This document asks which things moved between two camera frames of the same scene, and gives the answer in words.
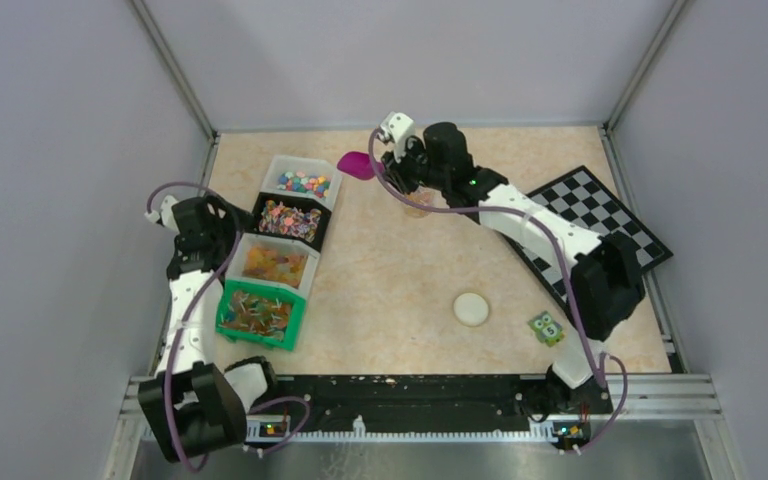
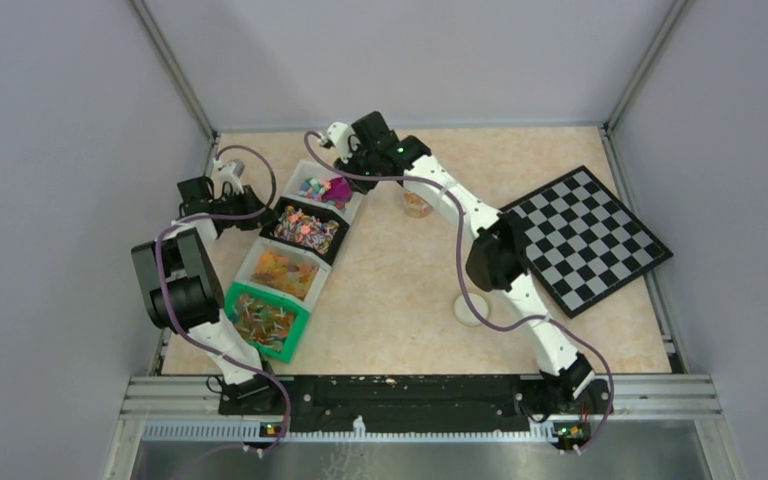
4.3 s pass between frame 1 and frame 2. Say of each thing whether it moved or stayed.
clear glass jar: stayed
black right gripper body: moved
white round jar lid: stayed
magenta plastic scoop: moved
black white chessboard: stayed
